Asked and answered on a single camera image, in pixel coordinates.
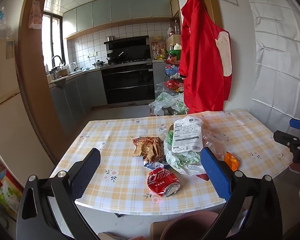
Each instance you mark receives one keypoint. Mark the green white plastic bag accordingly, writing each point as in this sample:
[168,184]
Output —
[182,160]

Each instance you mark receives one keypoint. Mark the golden brown wrapper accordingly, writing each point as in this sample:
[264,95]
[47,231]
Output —
[147,148]

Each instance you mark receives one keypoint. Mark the cardboard box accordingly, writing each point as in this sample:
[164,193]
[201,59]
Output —
[156,231]

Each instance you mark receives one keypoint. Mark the large printed shopping bags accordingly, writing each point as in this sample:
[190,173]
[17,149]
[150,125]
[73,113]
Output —
[165,102]

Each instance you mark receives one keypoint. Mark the pink brown plastic basin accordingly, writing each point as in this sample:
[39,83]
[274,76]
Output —
[190,222]

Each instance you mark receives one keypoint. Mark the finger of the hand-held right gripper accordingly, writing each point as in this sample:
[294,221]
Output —
[296,123]
[286,138]

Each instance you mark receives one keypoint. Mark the small red wrapper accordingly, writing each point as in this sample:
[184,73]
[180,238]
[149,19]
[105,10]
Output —
[203,176]

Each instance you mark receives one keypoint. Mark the black range hood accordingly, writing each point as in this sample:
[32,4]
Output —
[130,46]

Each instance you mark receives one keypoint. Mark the cooking oil bottle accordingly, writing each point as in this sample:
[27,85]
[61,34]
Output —
[170,31]

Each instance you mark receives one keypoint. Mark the white plastic wall sheet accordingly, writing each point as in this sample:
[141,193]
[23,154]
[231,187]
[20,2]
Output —
[280,67]

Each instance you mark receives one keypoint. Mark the yellow checked floral tablecloth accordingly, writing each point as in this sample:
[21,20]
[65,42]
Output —
[120,140]

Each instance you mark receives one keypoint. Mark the clear plastic wrapper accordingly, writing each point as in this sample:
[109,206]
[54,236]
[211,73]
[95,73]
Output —
[215,142]

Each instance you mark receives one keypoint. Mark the black wok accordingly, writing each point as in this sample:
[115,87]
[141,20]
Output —
[115,58]

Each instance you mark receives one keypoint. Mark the blue white wrapper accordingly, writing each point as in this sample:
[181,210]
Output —
[152,165]

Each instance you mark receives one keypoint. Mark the wooden door frame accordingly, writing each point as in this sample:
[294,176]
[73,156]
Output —
[32,80]

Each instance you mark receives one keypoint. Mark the row of condiment bottles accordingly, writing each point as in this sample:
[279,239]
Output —
[158,50]

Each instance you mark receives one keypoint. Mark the steel pot with lid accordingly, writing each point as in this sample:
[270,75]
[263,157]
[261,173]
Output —
[99,64]

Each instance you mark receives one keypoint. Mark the white labelled plastic package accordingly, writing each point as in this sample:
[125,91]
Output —
[186,137]

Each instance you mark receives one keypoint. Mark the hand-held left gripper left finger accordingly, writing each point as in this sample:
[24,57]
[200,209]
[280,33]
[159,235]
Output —
[86,172]

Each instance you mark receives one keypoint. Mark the clear glass bottle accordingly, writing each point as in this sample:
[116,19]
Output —
[176,28]

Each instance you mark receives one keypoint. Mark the clear plastic bags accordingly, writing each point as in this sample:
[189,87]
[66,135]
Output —
[0,25]

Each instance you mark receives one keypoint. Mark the orange and red snack packet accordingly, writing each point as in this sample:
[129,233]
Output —
[231,161]

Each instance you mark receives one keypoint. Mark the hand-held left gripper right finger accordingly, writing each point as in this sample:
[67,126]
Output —
[216,175]

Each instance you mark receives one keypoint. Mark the grey wall cabinets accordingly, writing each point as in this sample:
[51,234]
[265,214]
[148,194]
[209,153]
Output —
[115,10]

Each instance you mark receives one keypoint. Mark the colourful packaging bags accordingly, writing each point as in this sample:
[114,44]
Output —
[7,192]

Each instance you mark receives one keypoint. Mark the small steel pot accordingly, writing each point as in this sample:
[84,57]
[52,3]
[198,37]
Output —
[111,38]

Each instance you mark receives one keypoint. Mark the black built-in oven stove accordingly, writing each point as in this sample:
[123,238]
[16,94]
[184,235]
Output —
[127,82]

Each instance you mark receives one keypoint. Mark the dark framed window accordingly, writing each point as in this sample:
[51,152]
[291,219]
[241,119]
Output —
[52,42]

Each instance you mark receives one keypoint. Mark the cream refrigerator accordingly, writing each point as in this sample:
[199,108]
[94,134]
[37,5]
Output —
[5,120]

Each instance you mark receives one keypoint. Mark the crushed red soda can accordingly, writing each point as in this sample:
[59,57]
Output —
[161,180]

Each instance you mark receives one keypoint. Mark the curved steel faucet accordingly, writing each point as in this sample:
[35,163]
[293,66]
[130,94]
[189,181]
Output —
[56,58]

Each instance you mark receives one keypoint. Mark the brown cardboard carton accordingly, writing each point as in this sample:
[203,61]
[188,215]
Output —
[173,42]

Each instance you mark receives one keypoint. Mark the small hanging paper card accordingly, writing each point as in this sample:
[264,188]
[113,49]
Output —
[35,15]

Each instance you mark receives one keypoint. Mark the grey base cabinets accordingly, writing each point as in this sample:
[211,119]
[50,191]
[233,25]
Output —
[85,92]

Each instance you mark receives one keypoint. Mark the red hanging apron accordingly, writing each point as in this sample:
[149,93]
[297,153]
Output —
[202,67]

